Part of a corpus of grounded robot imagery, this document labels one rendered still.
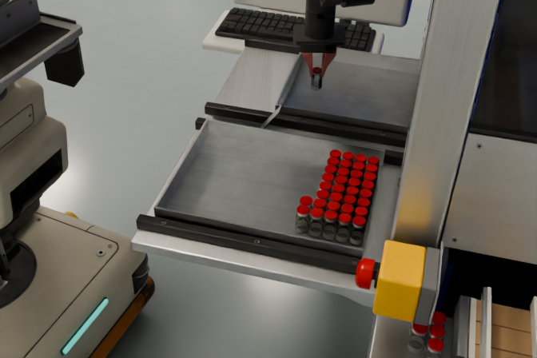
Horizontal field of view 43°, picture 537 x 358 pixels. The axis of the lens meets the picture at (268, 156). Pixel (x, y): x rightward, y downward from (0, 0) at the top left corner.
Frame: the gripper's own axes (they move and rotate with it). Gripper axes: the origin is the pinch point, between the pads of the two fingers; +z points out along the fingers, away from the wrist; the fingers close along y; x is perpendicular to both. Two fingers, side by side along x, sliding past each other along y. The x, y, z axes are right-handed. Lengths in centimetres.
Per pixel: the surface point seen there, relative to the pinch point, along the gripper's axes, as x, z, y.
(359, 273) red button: -60, -8, 2
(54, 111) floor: 115, 96, -101
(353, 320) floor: 9, 95, 16
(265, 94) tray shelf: 0.4, 5.9, -10.4
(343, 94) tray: 0.7, 6.0, 5.8
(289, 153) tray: -19.7, 5.2, -5.7
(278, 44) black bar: 18.4, 4.6, -7.7
